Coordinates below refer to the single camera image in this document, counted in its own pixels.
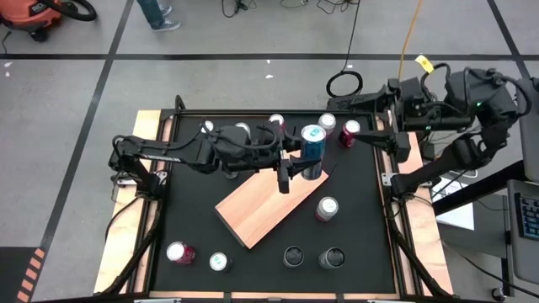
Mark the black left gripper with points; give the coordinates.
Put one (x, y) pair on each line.
(284, 177)

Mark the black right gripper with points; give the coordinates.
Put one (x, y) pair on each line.
(402, 118)

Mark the slim can teal logo lid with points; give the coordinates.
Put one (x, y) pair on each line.
(208, 124)
(218, 261)
(313, 145)

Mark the dark red black can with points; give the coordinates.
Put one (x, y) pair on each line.
(351, 126)

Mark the silver pink can silver lid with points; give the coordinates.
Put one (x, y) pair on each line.
(327, 206)
(243, 125)
(327, 121)

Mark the red Coca-Cola can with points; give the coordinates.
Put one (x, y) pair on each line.
(276, 118)

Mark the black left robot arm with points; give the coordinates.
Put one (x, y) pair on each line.
(236, 151)

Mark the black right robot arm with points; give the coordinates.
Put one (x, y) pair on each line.
(484, 101)

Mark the black perforated computer case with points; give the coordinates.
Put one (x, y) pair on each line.
(337, 103)

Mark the black stand beam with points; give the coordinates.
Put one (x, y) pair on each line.
(480, 189)

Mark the white paper sheet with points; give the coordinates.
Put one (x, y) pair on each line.
(459, 216)

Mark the grey monitor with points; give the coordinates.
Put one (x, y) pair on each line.
(531, 126)

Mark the crimson can silver lid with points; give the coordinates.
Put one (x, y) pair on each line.
(176, 251)

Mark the grey console blue keys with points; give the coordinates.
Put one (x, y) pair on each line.
(530, 214)

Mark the black caster wheel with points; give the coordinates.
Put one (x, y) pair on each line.
(497, 293)

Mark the person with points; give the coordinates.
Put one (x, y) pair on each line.
(153, 14)

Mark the black mat orange stripes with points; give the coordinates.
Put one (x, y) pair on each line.
(12, 273)

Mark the orange shop vacuum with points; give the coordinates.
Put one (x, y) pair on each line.
(25, 12)

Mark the silver metal bracket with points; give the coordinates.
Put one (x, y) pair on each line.
(387, 177)
(124, 182)

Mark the black aluminium table frame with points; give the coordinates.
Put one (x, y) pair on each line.
(252, 112)

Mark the black frame bracket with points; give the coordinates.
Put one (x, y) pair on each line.
(176, 104)

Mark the grey stand base plate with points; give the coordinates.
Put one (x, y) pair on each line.
(484, 227)

